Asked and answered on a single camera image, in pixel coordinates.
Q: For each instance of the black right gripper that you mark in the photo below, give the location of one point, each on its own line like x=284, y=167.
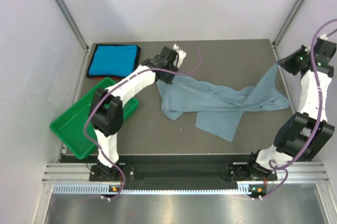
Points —
x=286, y=62

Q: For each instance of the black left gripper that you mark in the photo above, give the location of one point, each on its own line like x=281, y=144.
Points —
x=167, y=79

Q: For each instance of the light blue t-shirt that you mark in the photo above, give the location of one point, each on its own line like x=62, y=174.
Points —
x=219, y=108

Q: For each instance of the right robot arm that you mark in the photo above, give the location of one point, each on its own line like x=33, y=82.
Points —
x=308, y=129

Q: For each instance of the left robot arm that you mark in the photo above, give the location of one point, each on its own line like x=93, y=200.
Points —
x=106, y=111

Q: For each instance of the folded bright blue t-shirt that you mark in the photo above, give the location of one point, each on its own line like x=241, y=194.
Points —
x=113, y=60

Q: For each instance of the green plastic tray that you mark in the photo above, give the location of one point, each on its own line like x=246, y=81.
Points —
x=69, y=126

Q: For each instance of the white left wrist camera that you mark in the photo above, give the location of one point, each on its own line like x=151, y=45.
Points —
x=179, y=57

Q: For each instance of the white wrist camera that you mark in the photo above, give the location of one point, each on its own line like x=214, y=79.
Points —
x=179, y=57
x=326, y=36

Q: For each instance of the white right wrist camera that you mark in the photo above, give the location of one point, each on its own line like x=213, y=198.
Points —
x=326, y=36

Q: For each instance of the right aluminium corner post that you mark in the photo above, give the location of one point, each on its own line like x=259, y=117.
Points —
x=287, y=22

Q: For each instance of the aluminium corner post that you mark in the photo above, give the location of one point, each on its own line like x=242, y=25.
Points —
x=71, y=23
x=287, y=22

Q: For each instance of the aluminium frame rail front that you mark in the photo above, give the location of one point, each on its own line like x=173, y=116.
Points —
x=312, y=172

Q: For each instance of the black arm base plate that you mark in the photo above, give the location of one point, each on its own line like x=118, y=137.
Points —
x=137, y=171

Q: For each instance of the left aluminium corner post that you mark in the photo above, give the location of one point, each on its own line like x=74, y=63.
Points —
x=71, y=23

